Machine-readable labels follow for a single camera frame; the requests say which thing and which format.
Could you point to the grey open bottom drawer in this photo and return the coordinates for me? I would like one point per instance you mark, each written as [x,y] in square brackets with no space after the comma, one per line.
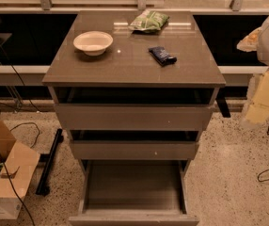
[134,193]

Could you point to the grey drawer cabinet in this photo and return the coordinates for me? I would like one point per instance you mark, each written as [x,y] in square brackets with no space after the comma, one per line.
[126,73]

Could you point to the grey middle drawer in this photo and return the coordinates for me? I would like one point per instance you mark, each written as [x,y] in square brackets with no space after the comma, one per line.
[134,145]

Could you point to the black table leg right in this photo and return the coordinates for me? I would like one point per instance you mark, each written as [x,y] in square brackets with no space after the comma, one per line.
[223,106]

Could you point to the open cardboard box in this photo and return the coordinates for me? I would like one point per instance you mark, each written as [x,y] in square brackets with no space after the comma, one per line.
[17,165]

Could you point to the grey top drawer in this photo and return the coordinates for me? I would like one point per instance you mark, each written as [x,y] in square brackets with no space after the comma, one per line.
[73,116]

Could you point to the black metal floor stand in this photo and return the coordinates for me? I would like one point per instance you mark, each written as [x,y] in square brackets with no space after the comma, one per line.
[47,160]

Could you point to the green chip bag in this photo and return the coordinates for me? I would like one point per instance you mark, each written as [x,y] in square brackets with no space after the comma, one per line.
[149,21]

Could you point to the yellow taped gripper finger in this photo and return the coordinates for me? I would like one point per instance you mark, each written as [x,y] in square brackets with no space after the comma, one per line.
[256,109]

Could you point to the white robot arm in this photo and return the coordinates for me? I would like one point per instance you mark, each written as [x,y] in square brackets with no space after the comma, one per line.
[257,40]

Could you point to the white paper bowl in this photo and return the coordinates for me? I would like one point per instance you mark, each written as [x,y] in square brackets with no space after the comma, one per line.
[93,43]

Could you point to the dark blue rxbar wrapper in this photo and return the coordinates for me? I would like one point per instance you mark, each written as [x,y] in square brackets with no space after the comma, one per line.
[162,56]

